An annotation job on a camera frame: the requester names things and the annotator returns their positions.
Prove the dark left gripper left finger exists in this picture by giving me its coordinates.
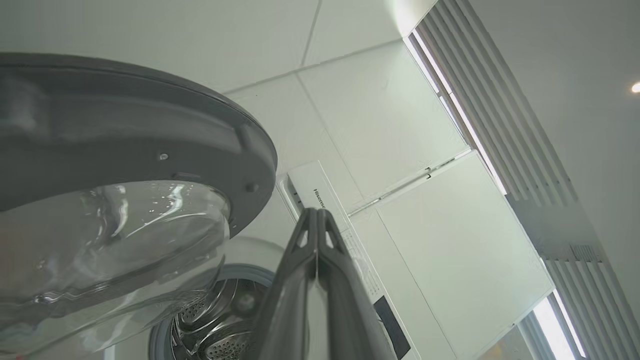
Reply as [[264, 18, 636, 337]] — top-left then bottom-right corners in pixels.
[[244, 207, 319, 360]]

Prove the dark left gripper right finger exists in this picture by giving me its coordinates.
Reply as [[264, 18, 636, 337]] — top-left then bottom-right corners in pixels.
[[317, 208, 402, 360]]

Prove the white front-load washing machine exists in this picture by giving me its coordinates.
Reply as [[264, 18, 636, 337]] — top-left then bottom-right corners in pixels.
[[102, 159, 427, 360]]

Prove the round glass washing machine door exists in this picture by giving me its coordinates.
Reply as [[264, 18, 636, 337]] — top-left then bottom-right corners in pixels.
[[0, 52, 279, 359]]

